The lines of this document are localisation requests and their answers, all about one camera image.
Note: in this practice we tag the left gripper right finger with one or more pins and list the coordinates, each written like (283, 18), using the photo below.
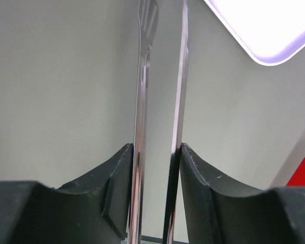
(220, 209)

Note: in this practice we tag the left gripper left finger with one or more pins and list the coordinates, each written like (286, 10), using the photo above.
(92, 208)

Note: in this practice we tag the metal tongs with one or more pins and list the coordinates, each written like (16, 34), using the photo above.
(148, 18)

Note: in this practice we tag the lavender plastic tray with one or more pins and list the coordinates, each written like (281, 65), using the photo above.
(270, 32)

